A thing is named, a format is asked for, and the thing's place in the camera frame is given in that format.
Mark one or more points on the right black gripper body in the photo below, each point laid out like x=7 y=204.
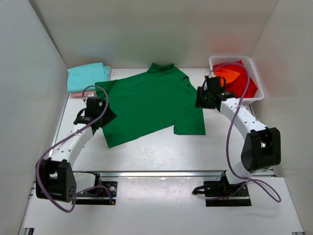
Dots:
x=203 y=98

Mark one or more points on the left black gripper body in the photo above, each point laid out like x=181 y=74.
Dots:
x=108 y=115

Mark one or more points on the green t shirt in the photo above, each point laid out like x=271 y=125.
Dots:
x=161 y=97

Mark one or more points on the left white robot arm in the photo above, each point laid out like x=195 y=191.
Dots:
x=55 y=178

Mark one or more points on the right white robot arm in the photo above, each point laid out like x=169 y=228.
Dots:
x=262 y=145

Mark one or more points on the folded pink t shirt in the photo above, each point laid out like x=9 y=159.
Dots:
x=82 y=94

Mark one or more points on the orange t shirt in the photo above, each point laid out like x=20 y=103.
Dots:
x=227 y=76

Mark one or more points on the folded teal t shirt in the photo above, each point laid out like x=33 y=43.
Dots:
x=83 y=76

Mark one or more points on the red t shirt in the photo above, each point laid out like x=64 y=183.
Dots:
x=238 y=86

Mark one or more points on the white plastic basket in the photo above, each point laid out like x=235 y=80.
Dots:
x=249 y=64

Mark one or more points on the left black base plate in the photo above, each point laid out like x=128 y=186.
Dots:
x=100 y=196

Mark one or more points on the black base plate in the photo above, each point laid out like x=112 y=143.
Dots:
x=100 y=196
x=220 y=194

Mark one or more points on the aluminium table rail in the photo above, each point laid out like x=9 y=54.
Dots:
x=175 y=173

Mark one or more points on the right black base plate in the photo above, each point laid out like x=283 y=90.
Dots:
x=220 y=194

